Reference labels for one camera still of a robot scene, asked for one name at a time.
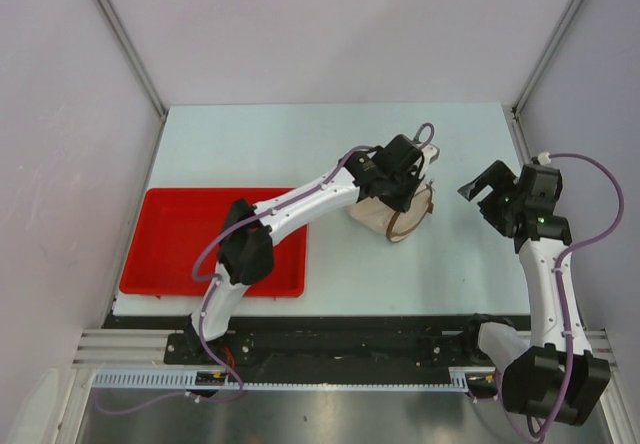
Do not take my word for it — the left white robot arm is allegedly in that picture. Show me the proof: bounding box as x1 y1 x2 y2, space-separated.
185 134 440 364

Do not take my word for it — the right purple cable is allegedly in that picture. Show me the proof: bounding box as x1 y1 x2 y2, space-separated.
497 151 626 440

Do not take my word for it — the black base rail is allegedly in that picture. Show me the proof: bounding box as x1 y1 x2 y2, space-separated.
102 315 531 371

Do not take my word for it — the red plastic tray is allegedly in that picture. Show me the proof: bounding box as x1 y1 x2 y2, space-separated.
119 188 307 298

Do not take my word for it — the aluminium corner post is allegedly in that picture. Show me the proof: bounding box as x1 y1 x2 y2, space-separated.
74 0 168 118
510 0 606 115

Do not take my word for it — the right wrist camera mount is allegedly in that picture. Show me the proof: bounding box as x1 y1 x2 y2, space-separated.
533 152 552 166

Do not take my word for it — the left aluminium corner post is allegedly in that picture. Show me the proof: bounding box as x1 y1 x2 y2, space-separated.
74 0 168 118

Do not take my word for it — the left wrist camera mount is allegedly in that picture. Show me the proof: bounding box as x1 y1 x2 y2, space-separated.
420 144 440 178

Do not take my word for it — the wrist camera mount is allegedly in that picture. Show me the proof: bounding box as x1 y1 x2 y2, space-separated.
420 144 440 178
533 152 552 166

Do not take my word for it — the right aluminium corner post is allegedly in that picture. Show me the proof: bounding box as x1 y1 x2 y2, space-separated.
510 0 606 115

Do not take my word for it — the white slotted cable duct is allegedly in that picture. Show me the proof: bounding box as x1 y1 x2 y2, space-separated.
92 368 468 393

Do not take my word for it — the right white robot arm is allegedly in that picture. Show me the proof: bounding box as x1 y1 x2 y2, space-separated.
458 160 611 426

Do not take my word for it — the beige mesh laundry bag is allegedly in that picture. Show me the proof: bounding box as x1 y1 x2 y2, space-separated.
347 181 434 243

